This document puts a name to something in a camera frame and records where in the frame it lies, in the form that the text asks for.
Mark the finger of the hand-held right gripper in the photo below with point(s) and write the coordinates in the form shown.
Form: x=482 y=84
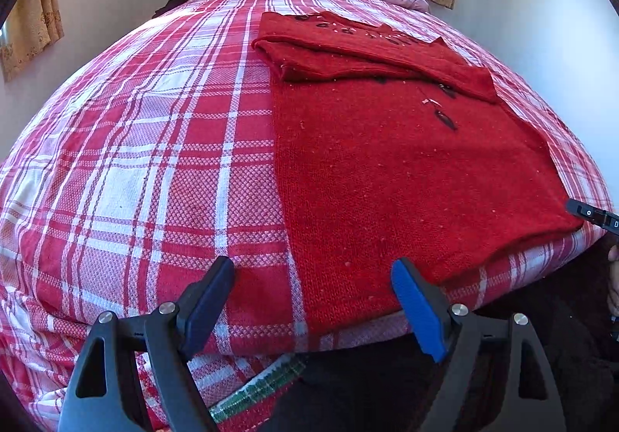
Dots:
x=592 y=214

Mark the long yellow floral curtain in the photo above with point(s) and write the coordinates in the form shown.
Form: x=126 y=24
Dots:
x=34 y=21

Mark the green plaid cloth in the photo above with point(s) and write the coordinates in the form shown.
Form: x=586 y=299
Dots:
x=261 y=388

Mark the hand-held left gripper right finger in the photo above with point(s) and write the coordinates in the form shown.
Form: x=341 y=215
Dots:
x=418 y=311

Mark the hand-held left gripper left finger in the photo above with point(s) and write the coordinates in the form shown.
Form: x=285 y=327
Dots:
x=208 y=306

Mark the red knitted sweater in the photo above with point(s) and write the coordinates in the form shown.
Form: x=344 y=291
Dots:
x=411 y=171

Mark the person's right hand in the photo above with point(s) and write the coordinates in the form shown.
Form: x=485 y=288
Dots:
x=614 y=282

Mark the dark cloth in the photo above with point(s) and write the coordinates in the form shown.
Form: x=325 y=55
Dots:
x=169 y=6

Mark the bed with red plaid sheet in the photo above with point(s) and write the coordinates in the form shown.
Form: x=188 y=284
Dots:
x=145 y=147

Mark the person's dark fuzzy clothing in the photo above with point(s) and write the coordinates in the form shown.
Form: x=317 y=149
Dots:
x=570 y=354

